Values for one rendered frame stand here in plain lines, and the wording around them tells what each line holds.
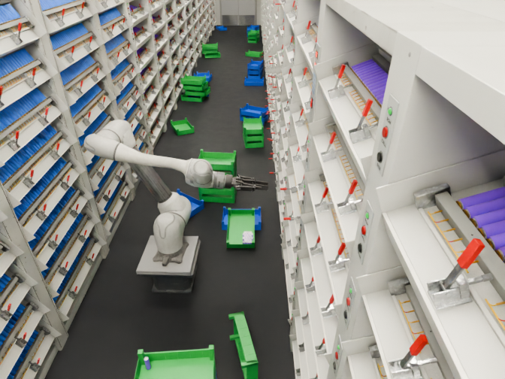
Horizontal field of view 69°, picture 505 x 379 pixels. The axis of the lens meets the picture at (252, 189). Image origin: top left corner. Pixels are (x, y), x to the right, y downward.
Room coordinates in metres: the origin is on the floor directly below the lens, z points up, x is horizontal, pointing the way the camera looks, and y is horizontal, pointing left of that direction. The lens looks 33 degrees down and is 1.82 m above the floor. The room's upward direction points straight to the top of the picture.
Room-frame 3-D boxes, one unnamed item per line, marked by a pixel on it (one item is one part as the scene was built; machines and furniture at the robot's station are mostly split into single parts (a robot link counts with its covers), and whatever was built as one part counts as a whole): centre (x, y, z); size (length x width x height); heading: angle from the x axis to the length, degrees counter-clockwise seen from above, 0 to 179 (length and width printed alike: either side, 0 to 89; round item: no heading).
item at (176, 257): (1.68, 0.51, 0.26); 0.22 x 0.18 x 0.06; 173
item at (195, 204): (2.48, 0.58, 0.04); 0.30 x 0.20 x 0.08; 54
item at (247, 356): (1.13, 0.05, 0.10); 0.30 x 0.08 x 0.20; 15
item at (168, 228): (1.71, 0.51, 0.40); 0.18 x 0.16 x 0.22; 172
